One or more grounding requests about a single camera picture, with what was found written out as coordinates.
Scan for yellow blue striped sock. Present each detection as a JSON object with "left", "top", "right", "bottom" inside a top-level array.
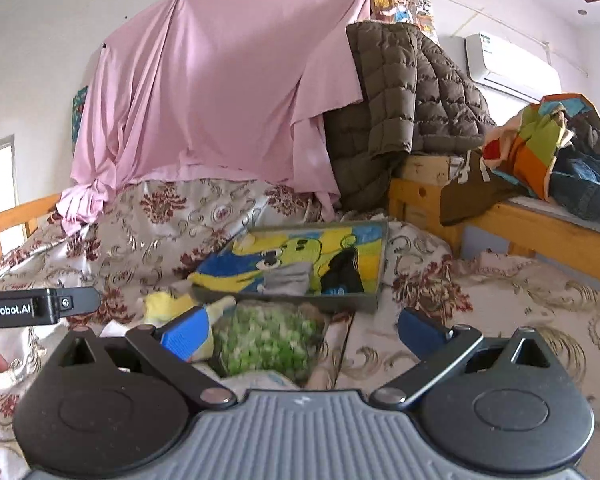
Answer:
[{"left": 144, "top": 292, "right": 236, "bottom": 363}]

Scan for yellow blue cartoon towel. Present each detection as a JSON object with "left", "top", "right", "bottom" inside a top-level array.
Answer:
[{"left": 188, "top": 223, "right": 385, "bottom": 297}]

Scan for floral satin bedspread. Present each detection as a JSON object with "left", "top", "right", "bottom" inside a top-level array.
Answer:
[{"left": 0, "top": 180, "right": 600, "bottom": 479}]

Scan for black sock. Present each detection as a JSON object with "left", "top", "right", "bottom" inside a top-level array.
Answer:
[{"left": 321, "top": 247, "right": 364, "bottom": 295}]

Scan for grey tray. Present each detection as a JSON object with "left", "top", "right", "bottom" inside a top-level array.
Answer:
[{"left": 188, "top": 219, "right": 390, "bottom": 314}]

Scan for grey sock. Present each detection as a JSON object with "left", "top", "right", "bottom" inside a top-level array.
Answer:
[{"left": 260, "top": 261, "right": 312, "bottom": 296}]

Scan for brown printed t-shirt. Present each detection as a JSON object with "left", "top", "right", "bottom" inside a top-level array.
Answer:
[{"left": 439, "top": 150, "right": 530, "bottom": 226}]

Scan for colourful patchwork cloth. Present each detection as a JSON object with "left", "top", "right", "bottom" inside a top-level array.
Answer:
[{"left": 482, "top": 93, "right": 600, "bottom": 200}]

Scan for dark blue jeans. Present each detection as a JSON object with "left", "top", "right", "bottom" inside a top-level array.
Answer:
[{"left": 549, "top": 109, "right": 600, "bottom": 233}]

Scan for brown quilted down jacket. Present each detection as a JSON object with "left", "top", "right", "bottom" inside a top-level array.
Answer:
[{"left": 324, "top": 21, "right": 495, "bottom": 212}]

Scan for pink hanging sheet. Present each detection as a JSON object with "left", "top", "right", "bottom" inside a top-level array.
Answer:
[{"left": 57, "top": 0, "right": 370, "bottom": 233}]

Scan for white air conditioner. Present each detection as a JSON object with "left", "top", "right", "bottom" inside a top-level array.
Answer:
[{"left": 465, "top": 34, "right": 562, "bottom": 102}]

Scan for wooden bed rail left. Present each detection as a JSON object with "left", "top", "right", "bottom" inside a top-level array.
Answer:
[{"left": 0, "top": 194, "right": 60, "bottom": 258}]

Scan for wooden bunk bed frame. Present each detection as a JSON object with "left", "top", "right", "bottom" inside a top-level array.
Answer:
[{"left": 388, "top": 155, "right": 600, "bottom": 282}]

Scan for colourful wall poster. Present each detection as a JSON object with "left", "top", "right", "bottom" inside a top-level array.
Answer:
[{"left": 370, "top": 0, "right": 439, "bottom": 44}]

